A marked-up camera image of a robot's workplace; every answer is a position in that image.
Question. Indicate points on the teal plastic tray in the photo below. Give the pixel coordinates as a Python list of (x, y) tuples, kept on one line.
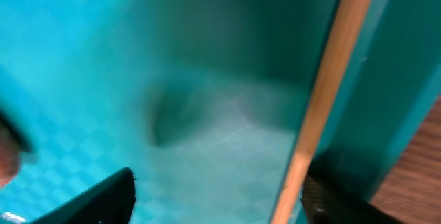
[(202, 99)]

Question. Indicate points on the wooden chopstick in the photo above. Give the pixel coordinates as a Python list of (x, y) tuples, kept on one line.
[(341, 41)]

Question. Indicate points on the orange carrot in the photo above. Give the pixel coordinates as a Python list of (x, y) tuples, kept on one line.
[(10, 161)]

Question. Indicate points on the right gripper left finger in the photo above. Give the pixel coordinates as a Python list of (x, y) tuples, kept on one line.
[(110, 201)]

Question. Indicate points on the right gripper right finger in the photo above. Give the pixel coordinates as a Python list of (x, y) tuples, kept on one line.
[(324, 203)]

